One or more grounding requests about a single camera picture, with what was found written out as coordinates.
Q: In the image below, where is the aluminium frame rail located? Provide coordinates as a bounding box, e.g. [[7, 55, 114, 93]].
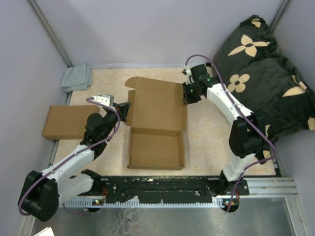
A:
[[29, 177, 298, 209]]

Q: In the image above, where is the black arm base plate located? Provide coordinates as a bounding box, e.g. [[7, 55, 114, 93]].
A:
[[79, 176, 236, 204]]

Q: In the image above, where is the small closed cardboard box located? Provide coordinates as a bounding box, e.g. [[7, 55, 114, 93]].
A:
[[42, 105, 100, 140]]

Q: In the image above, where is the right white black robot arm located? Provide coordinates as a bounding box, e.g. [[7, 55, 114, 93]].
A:
[[183, 64, 266, 195]]

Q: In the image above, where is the black floral pillow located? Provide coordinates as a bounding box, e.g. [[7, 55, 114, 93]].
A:
[[211, 15, 315, 165]]

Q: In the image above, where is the grey folded cloth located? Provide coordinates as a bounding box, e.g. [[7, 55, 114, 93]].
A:
[[61, 63, 93, 92]]

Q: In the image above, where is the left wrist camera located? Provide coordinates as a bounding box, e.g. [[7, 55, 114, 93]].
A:
[[92, 94, 114, 107]]

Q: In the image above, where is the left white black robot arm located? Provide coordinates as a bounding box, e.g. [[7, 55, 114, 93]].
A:
[[18, 102, 130, 222]]

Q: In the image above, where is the white paper corner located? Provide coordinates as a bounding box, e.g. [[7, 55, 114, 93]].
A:
[[34, 227, 55, 236]]

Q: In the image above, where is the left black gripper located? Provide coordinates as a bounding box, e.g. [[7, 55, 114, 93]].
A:
[[101, 103, 131, 140]]

